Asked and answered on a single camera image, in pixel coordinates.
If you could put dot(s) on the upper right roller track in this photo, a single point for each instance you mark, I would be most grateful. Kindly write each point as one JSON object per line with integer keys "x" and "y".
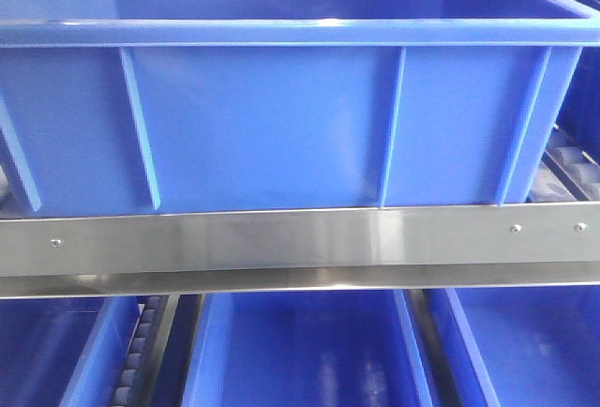
{"x": 566, "y": 173}

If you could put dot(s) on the large blue target box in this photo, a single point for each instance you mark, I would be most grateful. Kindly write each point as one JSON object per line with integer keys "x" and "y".
{"x": 116, "y": 107}

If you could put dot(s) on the lower middle blue crate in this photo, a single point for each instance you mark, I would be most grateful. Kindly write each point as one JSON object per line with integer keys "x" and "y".
{"x": 311, "y": 348}

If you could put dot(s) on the lower shelf roller track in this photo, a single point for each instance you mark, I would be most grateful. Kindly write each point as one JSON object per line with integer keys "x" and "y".
{"x": 129, "y": 387}

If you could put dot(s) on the steel shelf front beam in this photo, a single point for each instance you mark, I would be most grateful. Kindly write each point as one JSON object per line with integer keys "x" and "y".
{"x": 524, "y": 244}

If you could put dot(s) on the lower right blue crate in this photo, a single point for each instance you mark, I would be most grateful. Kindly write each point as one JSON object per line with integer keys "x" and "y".
{"x": 529, "y": 346}

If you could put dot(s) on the lower left blue crate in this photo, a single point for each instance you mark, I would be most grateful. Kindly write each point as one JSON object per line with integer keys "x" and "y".
{"x": 64, "y": 351}

